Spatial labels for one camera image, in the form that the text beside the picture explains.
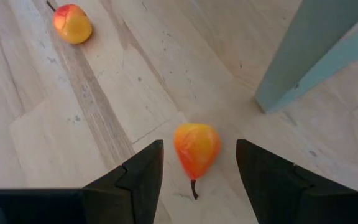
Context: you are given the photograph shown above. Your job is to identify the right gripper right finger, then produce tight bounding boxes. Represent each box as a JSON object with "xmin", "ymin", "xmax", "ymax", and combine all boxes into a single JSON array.
[{"xmin": 236, "ymin": 139, "xmax": 358, "ymax": 224}]

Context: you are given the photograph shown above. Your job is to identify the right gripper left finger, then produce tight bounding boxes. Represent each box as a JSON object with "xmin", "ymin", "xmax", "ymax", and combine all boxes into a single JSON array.
[{"xmin": 82, "ymin": 139, "xmax": 165, "ymax": 224}]

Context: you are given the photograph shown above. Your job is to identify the yellow orange toy pear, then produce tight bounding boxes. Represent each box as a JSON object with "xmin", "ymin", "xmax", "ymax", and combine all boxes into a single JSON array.
[
  {"xmin": 46, "ymin": 0, "xmax": 93, "ymax": 45},
  {"xmin": 173, "ymin": 123, "xmax": 222, "ymax": 200}
]

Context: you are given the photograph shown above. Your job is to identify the pale green perforated metal shelf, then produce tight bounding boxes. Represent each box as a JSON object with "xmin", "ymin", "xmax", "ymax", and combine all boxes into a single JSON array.
[{"xmin": 254, "ymin": 0, "xmax": 358, "ymax": 114}]

